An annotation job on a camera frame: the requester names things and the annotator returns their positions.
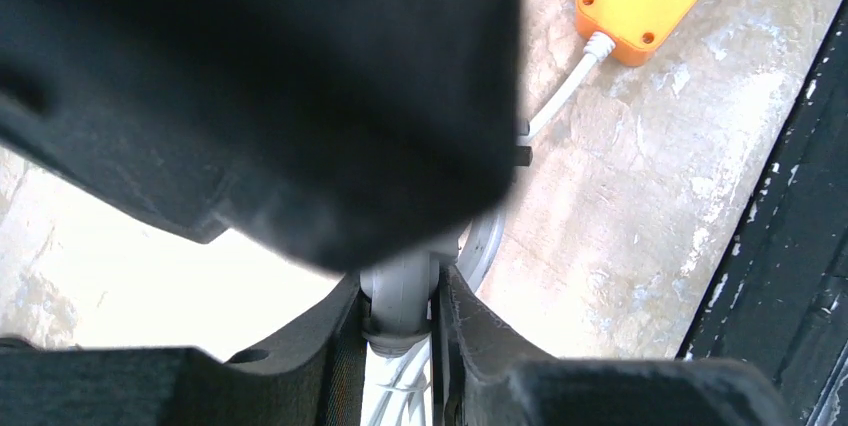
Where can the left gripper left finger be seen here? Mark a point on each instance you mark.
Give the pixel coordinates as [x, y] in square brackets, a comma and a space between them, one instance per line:
[310, 372]

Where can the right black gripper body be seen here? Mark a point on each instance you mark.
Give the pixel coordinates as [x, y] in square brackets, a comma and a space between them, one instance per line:
[336, 132]

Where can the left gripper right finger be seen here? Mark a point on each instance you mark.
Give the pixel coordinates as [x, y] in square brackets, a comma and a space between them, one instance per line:
[485, 373]

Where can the white cube socket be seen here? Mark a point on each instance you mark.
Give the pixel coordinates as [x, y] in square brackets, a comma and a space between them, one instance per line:
[400, 288]

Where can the black base beam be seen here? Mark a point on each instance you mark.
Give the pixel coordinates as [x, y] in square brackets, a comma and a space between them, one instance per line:
[778, 299]

